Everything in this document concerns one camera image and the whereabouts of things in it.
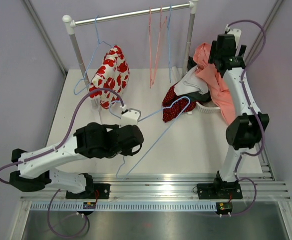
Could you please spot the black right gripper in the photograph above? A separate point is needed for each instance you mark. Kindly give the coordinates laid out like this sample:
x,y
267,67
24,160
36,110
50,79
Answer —
x,y
213,52

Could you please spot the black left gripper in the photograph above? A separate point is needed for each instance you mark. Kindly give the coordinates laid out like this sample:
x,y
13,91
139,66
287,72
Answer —
x,y
126,153

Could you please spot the salmon pink pleated skirt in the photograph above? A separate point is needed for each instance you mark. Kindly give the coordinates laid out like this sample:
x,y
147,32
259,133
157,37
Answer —
x,y
218,88

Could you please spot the dark grey dotted skirt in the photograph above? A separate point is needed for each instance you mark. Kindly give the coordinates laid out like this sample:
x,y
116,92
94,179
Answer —
x,y
196,96

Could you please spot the dark red polka dot skirt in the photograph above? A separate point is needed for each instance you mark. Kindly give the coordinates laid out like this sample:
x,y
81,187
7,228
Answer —
x,y
173,105

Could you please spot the pink wire hanger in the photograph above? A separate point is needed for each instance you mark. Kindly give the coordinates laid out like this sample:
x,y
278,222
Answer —
x,y
150,49
162,23

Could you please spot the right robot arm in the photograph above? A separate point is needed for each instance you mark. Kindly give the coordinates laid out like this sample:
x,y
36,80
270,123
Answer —
x,y
248,127

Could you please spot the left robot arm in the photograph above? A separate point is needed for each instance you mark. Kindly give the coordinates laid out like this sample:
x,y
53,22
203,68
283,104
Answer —
x,y
37,170

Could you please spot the white red floral skirt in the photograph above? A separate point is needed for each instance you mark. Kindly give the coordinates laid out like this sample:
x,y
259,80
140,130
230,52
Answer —
x,y
113,73

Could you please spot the white perforated plastic basket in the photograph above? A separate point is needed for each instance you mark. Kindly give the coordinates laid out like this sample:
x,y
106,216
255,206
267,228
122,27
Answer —
x,y
208,107

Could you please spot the white and silver clothes rack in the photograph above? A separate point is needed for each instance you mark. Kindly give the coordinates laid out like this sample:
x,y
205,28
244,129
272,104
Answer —
x,y
71,24

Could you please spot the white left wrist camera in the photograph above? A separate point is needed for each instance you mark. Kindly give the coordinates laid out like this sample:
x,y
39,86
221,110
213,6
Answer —
x,y
130,117

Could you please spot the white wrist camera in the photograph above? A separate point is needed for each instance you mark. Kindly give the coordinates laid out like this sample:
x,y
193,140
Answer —
x,y
233,31
130,117

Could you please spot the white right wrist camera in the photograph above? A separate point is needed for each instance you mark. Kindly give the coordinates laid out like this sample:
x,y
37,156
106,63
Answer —
x,y
233,31

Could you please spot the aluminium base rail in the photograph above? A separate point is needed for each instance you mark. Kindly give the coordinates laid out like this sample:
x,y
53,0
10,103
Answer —
x,y
176,194

